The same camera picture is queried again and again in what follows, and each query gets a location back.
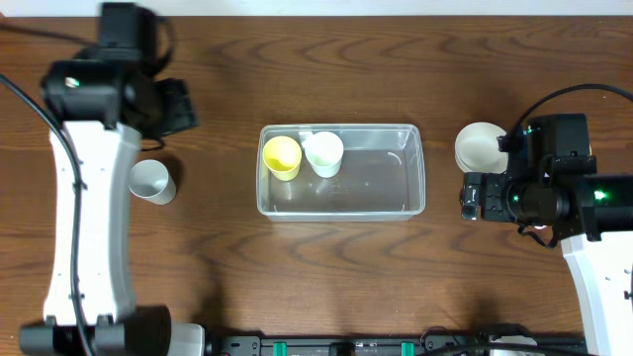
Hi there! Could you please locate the grey plastic bowl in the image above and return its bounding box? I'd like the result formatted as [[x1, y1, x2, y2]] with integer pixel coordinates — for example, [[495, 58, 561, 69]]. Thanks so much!
[[454, 122, 508, 174]]

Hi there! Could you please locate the grey plastic cup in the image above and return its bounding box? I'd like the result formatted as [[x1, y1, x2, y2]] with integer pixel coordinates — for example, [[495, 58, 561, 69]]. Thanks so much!
[[129, 159, 177, 205]]

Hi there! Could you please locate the yellow plastic cup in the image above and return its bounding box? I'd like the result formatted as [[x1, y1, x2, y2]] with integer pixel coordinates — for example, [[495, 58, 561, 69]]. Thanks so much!
[[263, 135, 303, 182]]

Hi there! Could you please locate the white plastic cup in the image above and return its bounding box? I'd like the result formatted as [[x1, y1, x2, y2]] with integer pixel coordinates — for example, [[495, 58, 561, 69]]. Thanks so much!
[[303, 132, 344, 178]]

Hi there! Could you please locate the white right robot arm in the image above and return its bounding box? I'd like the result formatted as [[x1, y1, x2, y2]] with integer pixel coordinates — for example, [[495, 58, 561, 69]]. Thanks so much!
[[461, 114, 632, 355]]

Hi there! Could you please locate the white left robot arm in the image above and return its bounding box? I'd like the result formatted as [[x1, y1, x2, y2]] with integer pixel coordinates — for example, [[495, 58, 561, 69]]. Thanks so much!
[[19, 60, 206, 355]]

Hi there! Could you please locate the clear plastic storage box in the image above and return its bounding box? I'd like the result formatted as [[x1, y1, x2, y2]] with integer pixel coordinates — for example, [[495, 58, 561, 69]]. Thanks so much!
[[256, 124, 426, 223]]

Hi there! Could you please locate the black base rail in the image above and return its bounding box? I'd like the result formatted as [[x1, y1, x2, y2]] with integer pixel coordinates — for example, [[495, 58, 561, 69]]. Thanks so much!
[[203, 323, 588, 356]]

